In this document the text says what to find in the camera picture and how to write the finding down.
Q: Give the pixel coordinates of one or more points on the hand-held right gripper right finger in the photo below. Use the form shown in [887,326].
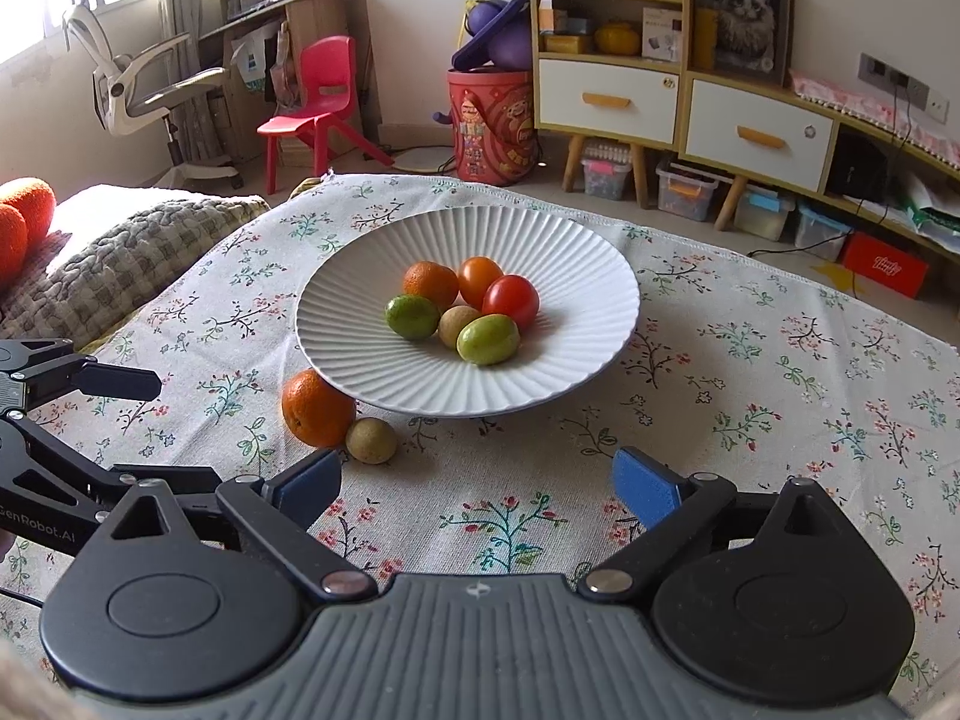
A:
[649,484]

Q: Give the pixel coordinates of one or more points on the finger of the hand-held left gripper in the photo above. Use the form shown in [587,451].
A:
[67,457]
[112,381]

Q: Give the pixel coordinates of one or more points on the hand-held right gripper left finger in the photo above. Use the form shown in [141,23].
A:
[304,487]

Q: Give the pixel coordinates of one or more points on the large orange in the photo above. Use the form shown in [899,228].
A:
[318,408]

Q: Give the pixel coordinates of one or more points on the brown longan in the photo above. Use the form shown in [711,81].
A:
[457,328]
[370,441]

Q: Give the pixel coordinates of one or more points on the white ribbed plate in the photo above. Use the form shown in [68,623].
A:
[570,300]

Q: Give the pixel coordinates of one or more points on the round green fruit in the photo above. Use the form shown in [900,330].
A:
[412,316]

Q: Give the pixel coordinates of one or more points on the oval green fruit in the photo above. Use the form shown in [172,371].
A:
[488,339]

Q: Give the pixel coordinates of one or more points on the red cherry tomato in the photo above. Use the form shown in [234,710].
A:
[511,301]

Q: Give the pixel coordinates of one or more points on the small orange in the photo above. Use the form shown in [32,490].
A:
[430,285]

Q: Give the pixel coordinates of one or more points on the orange cherry tomato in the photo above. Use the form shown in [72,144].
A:
[478,279]

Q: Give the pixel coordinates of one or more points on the grey knitted cushion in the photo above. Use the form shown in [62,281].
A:
[135,240]

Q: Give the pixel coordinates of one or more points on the orange plush toy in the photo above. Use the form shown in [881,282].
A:
[30,199]

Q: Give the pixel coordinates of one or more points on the white office chair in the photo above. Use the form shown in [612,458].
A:
[120,90]

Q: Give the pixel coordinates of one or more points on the clear plastic storage box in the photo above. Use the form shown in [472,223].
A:
[686,191]
[604,172]
[761,214]
[821,229]

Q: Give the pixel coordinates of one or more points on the red cardboard box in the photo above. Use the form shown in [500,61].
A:
[885,264]

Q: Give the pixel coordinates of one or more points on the white blue paper bag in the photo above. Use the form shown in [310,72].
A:
[251,60]

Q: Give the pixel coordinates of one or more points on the white round floor device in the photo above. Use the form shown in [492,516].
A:
[420,157]

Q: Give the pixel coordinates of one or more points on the low wooden shelf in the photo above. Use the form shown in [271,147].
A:
[885,219]

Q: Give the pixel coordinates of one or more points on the pink bag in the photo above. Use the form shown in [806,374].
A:
[283,67]

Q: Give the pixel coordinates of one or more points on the white cabinet drawer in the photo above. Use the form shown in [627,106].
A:
[607,101]
[757,135]

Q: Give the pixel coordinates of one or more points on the curtain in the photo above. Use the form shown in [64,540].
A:
[187,15]

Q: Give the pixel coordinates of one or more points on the black electronic device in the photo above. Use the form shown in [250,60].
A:
[855,165]

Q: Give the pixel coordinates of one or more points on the red plastic chair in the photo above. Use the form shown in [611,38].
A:
[330,67]

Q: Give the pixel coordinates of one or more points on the stack of papers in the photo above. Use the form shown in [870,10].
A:
[930,214]

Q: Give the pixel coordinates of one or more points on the red printed bucket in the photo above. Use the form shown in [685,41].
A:
[487,127]

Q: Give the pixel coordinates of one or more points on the wooden desk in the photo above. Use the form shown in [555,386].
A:
[315,15]

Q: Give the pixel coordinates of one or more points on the pink cloth runner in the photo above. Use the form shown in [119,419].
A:
[862,101]

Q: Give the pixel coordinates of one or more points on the yellow pumpkin pot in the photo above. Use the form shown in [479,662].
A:
[618,37]

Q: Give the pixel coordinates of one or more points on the yellow book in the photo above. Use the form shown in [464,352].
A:
[705,37]

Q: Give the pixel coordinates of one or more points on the white cardboard box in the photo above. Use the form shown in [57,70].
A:
[661,34]

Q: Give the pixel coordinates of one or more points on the yellow and blue boxes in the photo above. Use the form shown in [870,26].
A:
[562,37]

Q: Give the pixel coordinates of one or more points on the purple toy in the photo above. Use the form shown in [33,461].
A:
[510,37]

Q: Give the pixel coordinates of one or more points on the framed raccoon picture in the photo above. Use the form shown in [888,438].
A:
[750,15]

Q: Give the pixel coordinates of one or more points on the grey wall socket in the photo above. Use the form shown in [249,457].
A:
[892,76]

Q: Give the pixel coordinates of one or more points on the white wall socket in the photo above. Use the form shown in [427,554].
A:
[938,103]

